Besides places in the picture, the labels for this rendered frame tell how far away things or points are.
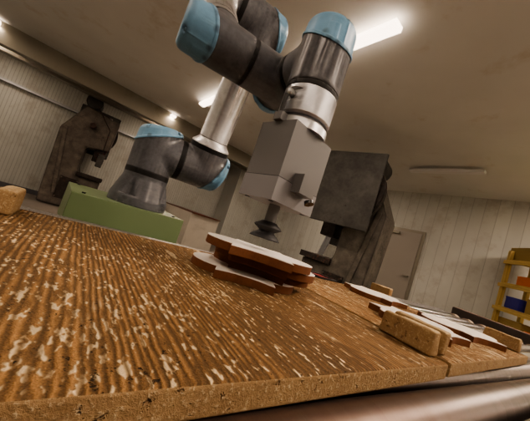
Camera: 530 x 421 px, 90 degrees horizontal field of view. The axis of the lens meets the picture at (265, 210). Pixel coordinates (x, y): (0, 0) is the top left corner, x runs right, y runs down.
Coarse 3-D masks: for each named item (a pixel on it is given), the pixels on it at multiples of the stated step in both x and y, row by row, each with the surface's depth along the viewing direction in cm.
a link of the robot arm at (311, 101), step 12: (300, 84) 34; (312, 84) 34; (288, 96) 36; (300, 96) 34; (312, 96) 34; (324, 96) 34; (288, 108) 35; (300, 108) 34; (312, 108) 34; (324, 108) 34; (324, 120) 35
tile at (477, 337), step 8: (424, 312) 57; (432, 320) 50; (440, 320) 53; (448, 320) 58; (448, 328) 48; (456, 328) 48; (464, 328) 52; (464, 336) 47; (472, 336) 46; (480, 336) 49; (488, 336) 53; (488, 344) 48; (496, 344) 47; (504, 352) 47
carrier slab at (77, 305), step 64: (0, 256) 17; (64, 256) 21; (128, 256) 28; (0, 320) 11; (64, 320) 13; (128, 320) 15; (192, 320) 17; (256, 320) 21; (320, 320) 28; (0, 384) 8; (64, 384) 9; (128, 384) 10; (192, 384) 11; (256, 384) 13; (320, 384) 16; (384, 384) 20
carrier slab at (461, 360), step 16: (320, 288) 50; (336, 288) 58; (336, 304) 41; (352, 304) 44; (368, 304) 50; (384, 304) 58; (368, 320) 36; (448, 352) 33; (464, 352) 36; (480, 352) 40; (496, 352) 44; (512, 352) 50; (448, 368) 28; (464, 368) 31; (480, 368) 34; (496, 368) 39
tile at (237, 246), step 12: (216, 240) 33; (228, 240) 34; (240, 240) 41; (228, 252) 30; (240, 252) 30; (252, 252) 31; (264, 252) 33; (276, 252) 40; (276, 264) 31; (288, 264) 30; (300, 264) 33
